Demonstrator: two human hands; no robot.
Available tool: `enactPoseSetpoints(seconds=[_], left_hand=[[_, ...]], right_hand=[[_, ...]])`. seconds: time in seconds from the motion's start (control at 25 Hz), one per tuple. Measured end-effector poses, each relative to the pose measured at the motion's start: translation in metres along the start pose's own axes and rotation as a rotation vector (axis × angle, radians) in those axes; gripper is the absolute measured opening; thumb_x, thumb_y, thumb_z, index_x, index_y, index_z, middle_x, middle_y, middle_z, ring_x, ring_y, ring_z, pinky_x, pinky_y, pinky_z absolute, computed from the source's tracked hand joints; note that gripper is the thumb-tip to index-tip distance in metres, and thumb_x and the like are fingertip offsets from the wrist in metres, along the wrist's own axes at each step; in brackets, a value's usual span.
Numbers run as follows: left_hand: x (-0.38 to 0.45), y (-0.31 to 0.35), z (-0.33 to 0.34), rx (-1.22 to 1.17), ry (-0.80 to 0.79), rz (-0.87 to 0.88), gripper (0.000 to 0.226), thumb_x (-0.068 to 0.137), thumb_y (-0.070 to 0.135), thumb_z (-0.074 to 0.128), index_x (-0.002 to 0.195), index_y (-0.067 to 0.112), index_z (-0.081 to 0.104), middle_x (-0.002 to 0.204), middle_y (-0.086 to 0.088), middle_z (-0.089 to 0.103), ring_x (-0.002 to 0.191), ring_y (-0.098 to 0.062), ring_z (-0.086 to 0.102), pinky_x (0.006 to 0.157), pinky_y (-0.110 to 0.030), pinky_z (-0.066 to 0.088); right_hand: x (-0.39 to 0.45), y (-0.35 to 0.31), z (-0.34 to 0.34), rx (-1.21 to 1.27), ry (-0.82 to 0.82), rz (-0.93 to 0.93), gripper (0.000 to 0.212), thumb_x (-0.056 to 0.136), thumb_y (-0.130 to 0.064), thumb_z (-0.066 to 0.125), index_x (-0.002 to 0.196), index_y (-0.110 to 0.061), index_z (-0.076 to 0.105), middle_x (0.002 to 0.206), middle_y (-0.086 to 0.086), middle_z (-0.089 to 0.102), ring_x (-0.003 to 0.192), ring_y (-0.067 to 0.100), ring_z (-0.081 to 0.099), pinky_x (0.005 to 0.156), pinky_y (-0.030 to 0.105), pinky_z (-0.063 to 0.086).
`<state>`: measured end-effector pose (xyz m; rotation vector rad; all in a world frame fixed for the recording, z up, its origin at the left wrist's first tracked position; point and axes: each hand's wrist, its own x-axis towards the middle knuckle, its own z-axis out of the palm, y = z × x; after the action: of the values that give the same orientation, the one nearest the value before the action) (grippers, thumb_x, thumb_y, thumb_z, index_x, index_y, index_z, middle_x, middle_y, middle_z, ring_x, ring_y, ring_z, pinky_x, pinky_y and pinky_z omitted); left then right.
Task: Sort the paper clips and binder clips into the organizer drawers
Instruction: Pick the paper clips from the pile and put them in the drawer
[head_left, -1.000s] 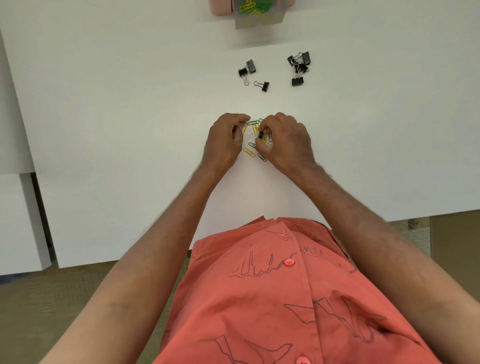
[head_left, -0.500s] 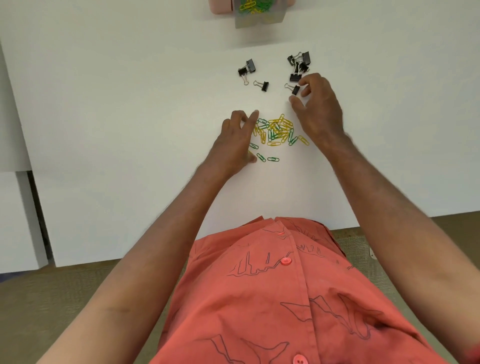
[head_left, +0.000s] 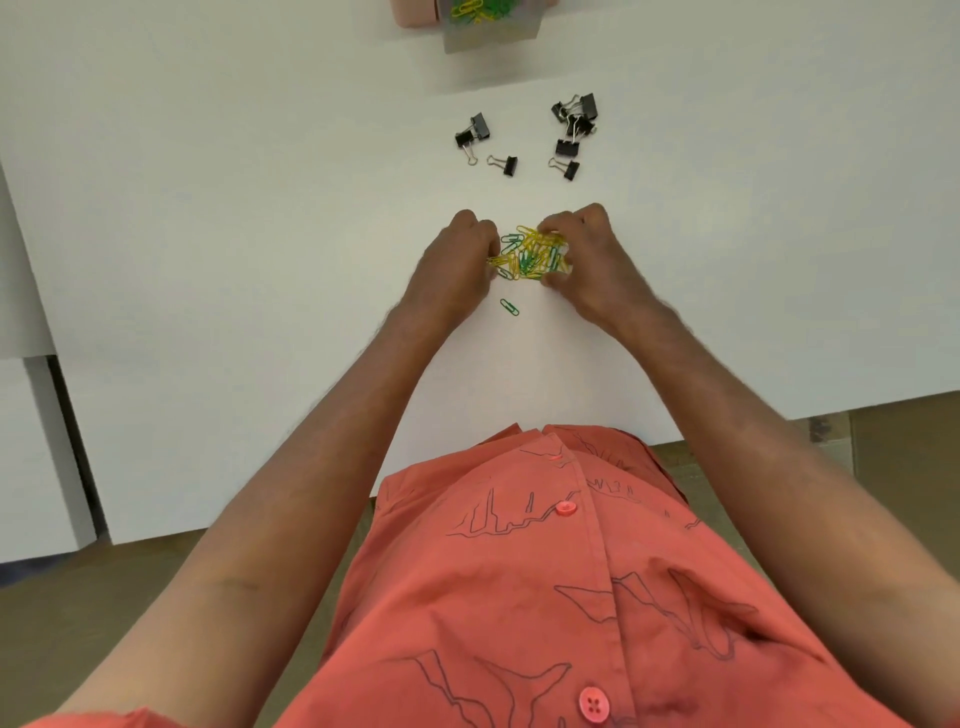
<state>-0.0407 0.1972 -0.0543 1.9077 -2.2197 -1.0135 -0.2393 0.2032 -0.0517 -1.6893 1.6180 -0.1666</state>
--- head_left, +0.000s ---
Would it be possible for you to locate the person's right hand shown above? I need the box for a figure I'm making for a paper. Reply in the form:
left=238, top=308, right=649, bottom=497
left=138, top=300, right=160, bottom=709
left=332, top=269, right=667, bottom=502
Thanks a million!
left=536, top=202, right=666, bottom=339

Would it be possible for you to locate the person's left hand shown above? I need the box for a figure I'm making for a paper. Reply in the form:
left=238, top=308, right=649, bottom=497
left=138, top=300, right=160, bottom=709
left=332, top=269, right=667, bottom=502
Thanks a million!
left=401, top=209, right=503, bottom=332

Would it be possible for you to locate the pile of yellow green paper clips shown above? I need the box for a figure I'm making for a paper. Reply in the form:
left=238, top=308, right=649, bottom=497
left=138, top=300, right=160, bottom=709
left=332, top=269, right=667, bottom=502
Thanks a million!
left=486, top=224, right=573, bottom=283

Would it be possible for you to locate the person's right forearm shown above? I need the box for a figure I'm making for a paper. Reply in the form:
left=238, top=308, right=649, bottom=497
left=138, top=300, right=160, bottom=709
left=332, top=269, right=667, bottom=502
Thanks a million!
left=611, top=296, right=927, bottom=624

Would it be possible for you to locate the person's left forearm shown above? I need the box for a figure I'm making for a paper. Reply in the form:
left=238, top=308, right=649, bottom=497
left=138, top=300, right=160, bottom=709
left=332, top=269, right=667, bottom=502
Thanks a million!
left=168, top=300, right=460, bottom=624

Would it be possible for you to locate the group of black binder clips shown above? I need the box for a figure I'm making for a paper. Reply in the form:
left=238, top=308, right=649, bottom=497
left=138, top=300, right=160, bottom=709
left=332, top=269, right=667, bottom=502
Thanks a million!
left=453, top=92, right=600, bottom=183

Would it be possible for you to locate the clear plastic container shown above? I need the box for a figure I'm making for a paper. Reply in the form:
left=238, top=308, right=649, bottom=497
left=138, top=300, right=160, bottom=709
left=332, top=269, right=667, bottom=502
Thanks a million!
left=441, top=0, right=544, bottom=55

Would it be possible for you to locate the paper clips heap in container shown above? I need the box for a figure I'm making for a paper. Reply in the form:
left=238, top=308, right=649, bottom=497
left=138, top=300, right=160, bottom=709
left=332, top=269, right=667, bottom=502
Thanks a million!
left=449, top=0, right=513, bottom=25

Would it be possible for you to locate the pink box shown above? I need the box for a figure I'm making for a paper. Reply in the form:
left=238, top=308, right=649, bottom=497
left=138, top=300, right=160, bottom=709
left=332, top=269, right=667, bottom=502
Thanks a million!
left=390, top=0, right=438, bottom=30

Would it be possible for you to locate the coral printed button shirt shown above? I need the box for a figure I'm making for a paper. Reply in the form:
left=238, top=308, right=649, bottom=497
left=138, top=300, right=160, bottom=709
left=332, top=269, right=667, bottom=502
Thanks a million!
left=22, top=423, right=915, bottom=728

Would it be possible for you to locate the white cabinet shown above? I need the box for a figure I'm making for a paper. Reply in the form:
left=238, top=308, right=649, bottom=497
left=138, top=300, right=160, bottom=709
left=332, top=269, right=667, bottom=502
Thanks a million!
left=0, top=168, right=100, bottom=565

